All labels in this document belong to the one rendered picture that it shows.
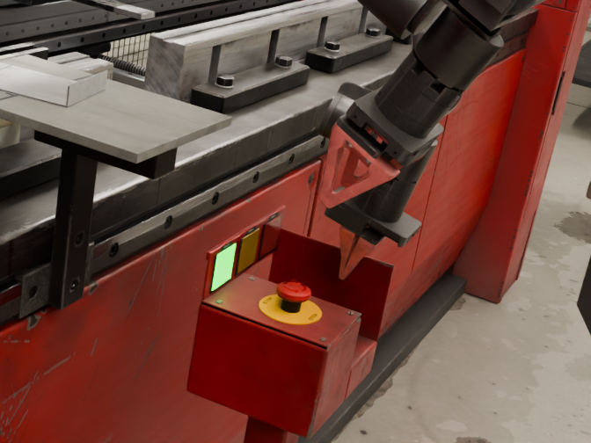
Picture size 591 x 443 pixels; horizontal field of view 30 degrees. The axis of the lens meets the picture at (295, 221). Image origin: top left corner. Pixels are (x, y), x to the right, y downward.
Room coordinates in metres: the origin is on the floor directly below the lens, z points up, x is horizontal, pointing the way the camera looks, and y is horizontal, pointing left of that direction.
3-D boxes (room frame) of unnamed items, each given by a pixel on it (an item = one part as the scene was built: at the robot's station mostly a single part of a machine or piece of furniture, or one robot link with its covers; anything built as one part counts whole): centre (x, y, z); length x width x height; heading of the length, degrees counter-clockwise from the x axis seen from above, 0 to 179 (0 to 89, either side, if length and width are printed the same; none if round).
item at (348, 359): (1.17, -0.02, 0.75); 0.20 x 0.16 x 0.18; 159
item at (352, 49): (2.03, -0.05, 0.89); 0.30 x 0.05 x 0.03; 159
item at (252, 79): (1.66, 0.10, 0.89); 0.30 x 0.05 x 0.03; 159
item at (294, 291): (1.13, -0.01, 0.79); 0.04 x 0.04 x 0.04
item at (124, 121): (1.06, 0.24, 1.00); 0.26 x 0.18 x 0.01; 69
